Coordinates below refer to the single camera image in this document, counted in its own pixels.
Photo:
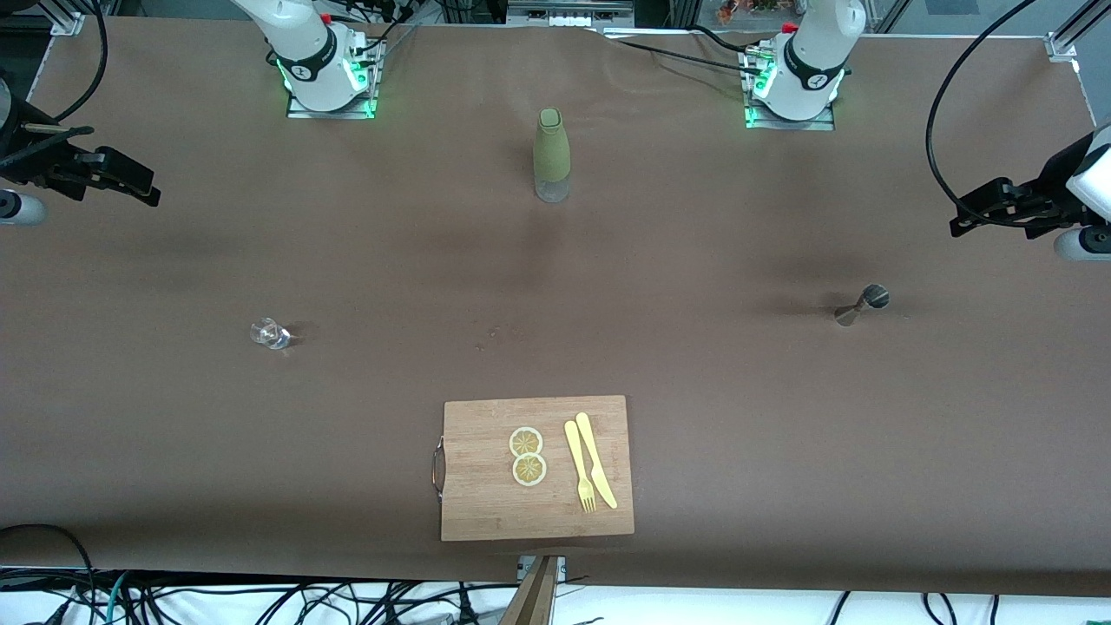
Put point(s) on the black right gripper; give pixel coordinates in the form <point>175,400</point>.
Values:
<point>36,165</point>

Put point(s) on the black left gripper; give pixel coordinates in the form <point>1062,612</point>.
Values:
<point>1048,197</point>

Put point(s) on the steel jigger measuring cup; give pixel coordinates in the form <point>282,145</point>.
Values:
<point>872,299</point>

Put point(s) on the small clear glass cup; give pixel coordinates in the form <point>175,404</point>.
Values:
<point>271,334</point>

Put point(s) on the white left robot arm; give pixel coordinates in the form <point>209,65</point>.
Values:
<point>811,78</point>

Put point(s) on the brown table cover sheet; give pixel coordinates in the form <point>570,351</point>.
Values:
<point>781,434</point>

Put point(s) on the green sleeved clear bottle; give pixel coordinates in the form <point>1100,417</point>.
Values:
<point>551,148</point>

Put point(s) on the grey power strip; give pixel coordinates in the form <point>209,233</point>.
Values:
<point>568,13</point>

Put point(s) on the yellow plastic knife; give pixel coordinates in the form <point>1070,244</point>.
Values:
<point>594,456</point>

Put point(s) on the lemon slice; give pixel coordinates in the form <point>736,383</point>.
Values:
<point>529,470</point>
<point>526,441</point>

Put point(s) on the wooden cutting board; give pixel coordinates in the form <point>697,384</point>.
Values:
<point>486,495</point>

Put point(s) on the yellow plastic fork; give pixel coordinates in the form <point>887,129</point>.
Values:
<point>576,456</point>

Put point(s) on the aluminium profile frame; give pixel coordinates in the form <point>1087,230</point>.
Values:
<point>1063,43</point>

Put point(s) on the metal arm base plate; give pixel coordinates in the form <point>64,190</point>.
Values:
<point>369,95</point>
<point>753,120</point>

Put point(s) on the small metal bracket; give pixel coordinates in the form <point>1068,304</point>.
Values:
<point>560,564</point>

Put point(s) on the wooden post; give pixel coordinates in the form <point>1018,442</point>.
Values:
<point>531,599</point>

